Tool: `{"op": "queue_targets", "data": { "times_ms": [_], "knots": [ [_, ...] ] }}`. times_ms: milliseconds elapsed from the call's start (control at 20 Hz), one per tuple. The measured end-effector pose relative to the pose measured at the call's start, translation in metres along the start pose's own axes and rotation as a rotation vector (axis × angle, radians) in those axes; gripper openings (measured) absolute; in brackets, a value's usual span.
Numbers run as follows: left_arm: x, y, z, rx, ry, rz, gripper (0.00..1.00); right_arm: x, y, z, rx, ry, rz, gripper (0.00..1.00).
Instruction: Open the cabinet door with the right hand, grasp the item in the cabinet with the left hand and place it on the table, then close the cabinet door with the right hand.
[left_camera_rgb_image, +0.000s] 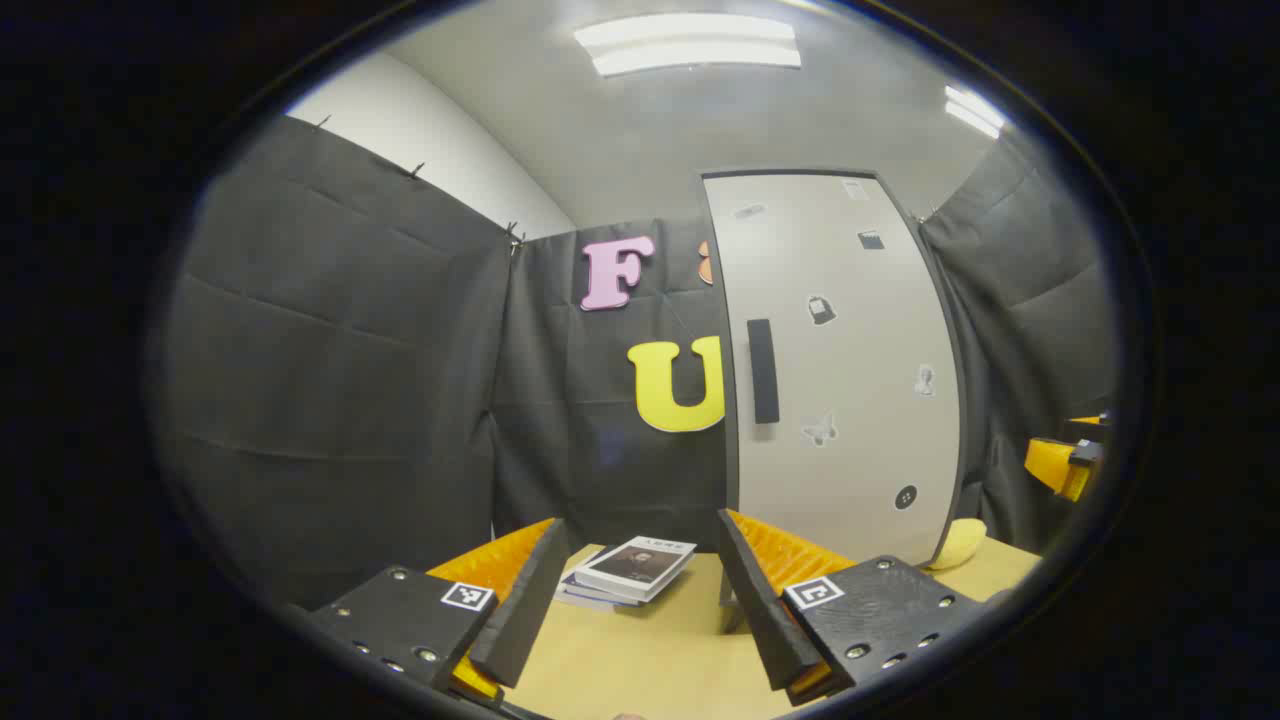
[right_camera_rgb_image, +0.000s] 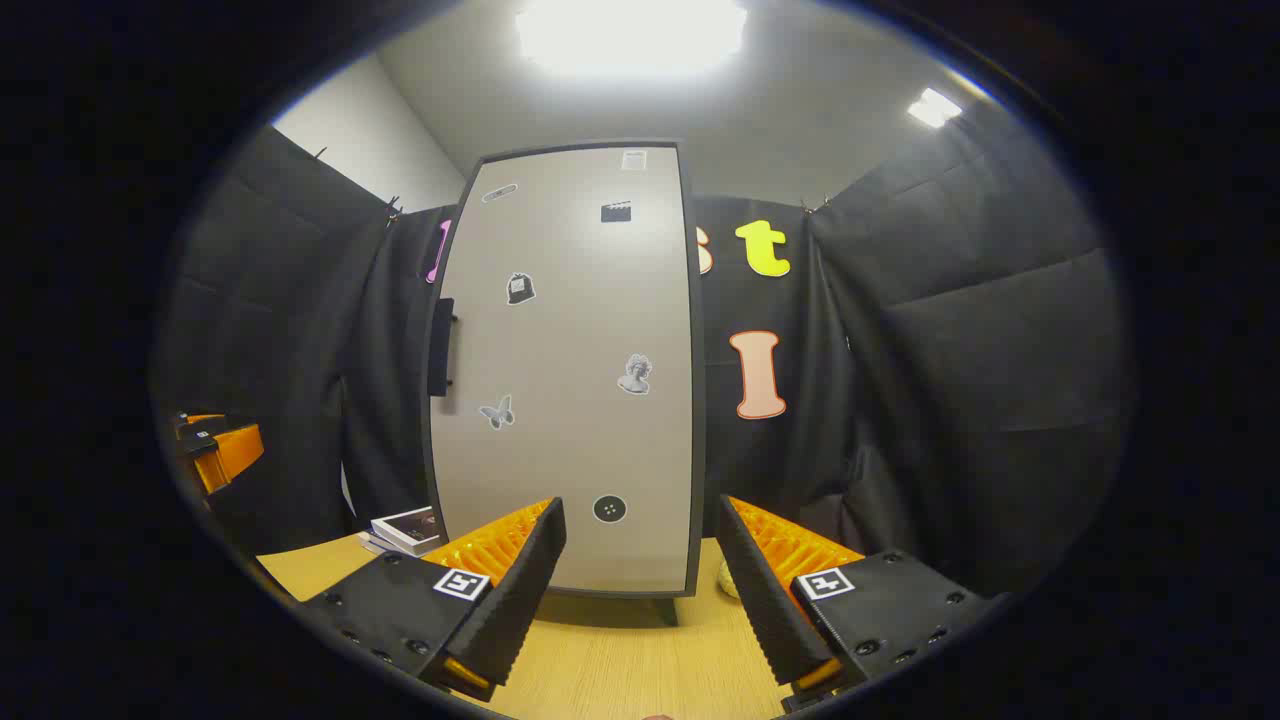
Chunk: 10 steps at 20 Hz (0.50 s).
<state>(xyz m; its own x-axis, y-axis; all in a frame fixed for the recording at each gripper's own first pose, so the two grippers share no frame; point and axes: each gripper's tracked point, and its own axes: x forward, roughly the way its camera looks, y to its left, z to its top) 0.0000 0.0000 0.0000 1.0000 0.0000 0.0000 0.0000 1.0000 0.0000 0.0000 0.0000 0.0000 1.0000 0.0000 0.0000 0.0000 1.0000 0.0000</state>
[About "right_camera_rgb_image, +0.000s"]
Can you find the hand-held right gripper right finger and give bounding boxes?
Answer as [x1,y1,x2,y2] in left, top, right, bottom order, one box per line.
[715,494,1001,713]

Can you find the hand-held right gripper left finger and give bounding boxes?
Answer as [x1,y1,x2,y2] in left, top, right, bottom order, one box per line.
[300,497,567,703]

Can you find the black door handle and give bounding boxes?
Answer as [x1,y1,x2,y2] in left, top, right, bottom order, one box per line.
[428,297,458,398]

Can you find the large ceiling lamp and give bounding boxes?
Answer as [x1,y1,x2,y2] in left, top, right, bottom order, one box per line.
[515,0,749,79]

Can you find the grey cabinet door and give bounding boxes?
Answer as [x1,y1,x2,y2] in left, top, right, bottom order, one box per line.
[428,145,695,596]

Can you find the black backdrop cloth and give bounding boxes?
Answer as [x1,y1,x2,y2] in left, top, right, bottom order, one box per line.
[150,100,1136,601]

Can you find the small ceiling lamp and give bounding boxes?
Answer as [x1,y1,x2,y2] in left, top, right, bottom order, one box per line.
[907,87,963,129]

